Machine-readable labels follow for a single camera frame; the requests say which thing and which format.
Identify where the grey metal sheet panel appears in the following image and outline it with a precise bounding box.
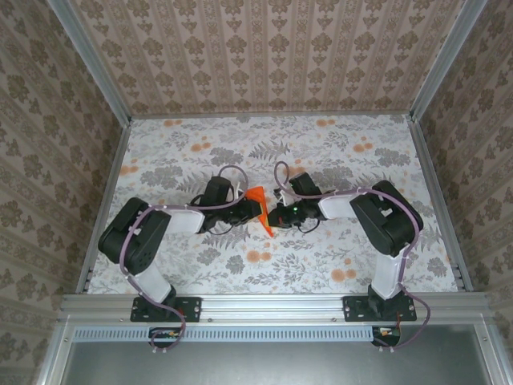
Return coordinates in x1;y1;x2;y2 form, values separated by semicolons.
59;325;496;385

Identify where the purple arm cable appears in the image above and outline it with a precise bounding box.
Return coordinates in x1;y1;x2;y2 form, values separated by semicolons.
119;164;249;356
273;160;432;354

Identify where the aluminium frame post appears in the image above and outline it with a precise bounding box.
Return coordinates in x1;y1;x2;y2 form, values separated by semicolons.
409;0;491;121
46;0;133;125

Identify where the orange square paper sheet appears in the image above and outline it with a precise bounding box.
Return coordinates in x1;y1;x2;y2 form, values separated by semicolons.
244;185;277;237

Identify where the wide aluminium mounting rail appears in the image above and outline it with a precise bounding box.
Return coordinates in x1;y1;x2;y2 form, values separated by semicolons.
59;291;493;322

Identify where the floral patterned table mat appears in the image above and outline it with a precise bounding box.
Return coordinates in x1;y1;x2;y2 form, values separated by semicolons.
86;114;462;296

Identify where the grey slotted cable duct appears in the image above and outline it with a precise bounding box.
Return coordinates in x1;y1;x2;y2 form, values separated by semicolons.
74;325;378;342

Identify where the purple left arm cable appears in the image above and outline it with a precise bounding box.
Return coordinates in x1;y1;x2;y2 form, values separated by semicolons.
119;164;249;356

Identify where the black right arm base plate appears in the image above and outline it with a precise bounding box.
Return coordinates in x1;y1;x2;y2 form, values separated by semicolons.
343;294;418;323

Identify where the aluminium side rail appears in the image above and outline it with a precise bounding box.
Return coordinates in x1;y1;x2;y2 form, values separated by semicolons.
407;114;475;293
75;118;133;296

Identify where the thin aluminium edge rail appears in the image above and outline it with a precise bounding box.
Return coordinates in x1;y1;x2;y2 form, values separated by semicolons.
128;111;414;120

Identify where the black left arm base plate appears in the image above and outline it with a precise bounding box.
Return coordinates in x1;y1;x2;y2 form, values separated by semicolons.
130;295;202;323

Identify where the black electronics module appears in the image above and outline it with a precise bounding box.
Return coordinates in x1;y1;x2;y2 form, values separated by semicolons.
148;326;181;348
370;325;402;348

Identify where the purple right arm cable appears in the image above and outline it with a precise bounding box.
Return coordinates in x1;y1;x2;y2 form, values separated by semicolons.
273;160;432;354

